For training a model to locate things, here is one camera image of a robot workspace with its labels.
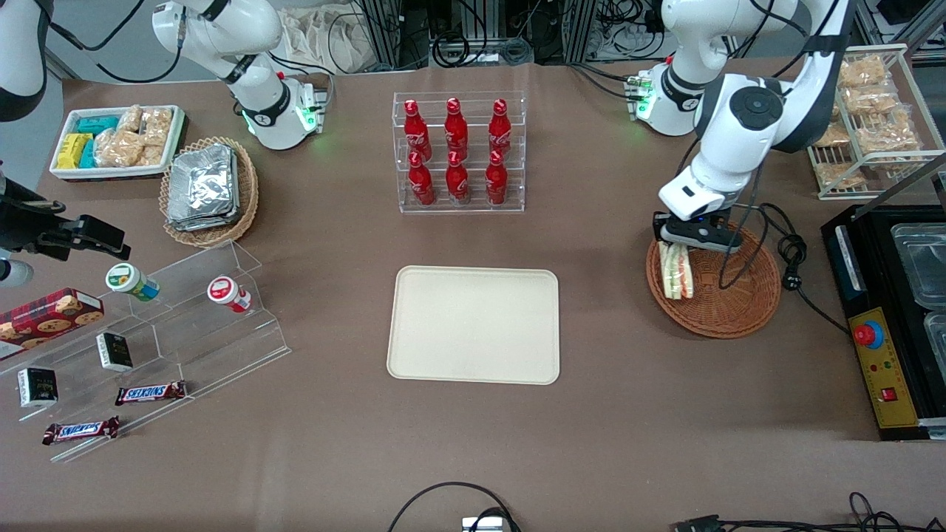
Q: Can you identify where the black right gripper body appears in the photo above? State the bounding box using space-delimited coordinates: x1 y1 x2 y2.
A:
0 176 66 256

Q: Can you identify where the triangle sandwich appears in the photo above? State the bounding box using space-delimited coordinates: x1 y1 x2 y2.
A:
659 242 696 301

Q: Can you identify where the brown wicker basket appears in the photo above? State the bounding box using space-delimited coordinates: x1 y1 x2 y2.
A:
646 222 783 340

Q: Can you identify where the light wicker basket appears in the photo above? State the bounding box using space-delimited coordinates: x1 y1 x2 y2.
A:
159 136 260 249

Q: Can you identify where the cream plastic tray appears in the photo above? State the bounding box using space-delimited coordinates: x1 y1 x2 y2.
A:
387 266 561 386

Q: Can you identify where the green lid jar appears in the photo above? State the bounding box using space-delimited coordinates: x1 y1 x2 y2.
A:
105 262 161 302

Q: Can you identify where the red tartan cookie box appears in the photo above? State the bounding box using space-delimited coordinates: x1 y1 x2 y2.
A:
0 287 105 362

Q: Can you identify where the yellow snack packet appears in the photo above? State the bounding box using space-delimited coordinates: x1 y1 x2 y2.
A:
57 132 94 170

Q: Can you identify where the foil wrapped packet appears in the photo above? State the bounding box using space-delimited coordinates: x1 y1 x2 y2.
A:
167 211 242 232
168 143 239 222

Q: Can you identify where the white plastic crate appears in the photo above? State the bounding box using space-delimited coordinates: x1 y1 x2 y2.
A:
50 105 186 181

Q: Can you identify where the small black tea box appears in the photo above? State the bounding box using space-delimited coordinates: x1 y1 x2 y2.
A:
96 332 135 373
17 366 59 409

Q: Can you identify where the red lid jar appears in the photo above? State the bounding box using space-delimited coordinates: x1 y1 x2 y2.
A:
207 276 253 314

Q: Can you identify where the clear acrylic stepped shelf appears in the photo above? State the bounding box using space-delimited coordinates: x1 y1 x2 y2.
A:
0 239 291 465

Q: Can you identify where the clear acrylic bottle rack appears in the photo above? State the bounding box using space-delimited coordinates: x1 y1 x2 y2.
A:
392 92 528 216

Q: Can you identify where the Snickers chocolate bar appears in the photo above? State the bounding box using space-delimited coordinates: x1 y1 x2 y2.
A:
41 416 120 446
115 381 188 407

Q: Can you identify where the red cola bottle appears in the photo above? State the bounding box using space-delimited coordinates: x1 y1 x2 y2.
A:
403 99 432 160
443 97 469 156
484 150 509 206
445 151 471 205
408 151 437 207
489 98 513 154

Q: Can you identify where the black heating machine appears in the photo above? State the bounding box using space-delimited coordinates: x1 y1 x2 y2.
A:
821 203 946 443

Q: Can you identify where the grey metal bar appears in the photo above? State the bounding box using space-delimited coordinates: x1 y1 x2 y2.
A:
850 151 946 222

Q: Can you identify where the clear plastic container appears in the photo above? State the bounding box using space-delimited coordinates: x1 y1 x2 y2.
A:
890 222 946 310
923 311 946 364

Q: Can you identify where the yellow control panel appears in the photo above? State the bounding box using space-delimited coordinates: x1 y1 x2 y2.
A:
847 307 921 431

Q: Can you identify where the white cloth bag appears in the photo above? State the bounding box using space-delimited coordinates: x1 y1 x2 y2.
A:
283 6 372 75

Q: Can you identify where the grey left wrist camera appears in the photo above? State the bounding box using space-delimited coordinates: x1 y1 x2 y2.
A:
660 222 743 255

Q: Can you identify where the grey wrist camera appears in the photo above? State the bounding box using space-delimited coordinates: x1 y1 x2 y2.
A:
660 222 743 255
0 258 35 289

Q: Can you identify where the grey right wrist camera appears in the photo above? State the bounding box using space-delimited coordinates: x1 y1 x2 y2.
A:
0 258 35 289

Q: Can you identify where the black power cable with plug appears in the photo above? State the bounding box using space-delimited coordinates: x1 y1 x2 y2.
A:
760 202 851 335

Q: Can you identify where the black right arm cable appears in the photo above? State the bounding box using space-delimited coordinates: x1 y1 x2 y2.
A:
43 0 187 84

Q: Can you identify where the aluminium frame post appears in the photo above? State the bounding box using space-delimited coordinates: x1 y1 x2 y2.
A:
568 0 598 64
358 0 416 69

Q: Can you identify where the white wire rack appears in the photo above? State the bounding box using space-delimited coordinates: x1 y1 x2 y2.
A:
806 44 946 201

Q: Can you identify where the tangled black cable bundle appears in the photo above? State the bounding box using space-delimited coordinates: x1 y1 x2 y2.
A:
427 28 534 69

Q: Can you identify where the black cable with connector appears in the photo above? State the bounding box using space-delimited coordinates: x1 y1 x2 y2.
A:
668 491 946 532

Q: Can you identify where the black looped cable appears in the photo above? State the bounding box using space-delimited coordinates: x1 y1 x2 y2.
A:
387 481 523 532

